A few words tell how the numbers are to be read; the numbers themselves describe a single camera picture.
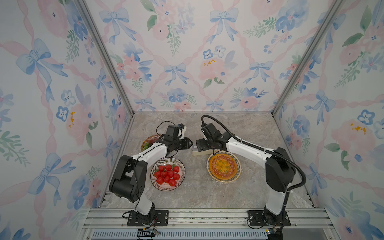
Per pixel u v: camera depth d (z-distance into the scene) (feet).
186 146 2.63
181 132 2.51
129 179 1.49
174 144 2.40
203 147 2.62
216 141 2.21
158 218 2.40
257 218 2.40
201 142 2.64
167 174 2.81
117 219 2.45
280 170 1.57
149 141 3.21
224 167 2.96
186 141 2.62
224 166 2.96
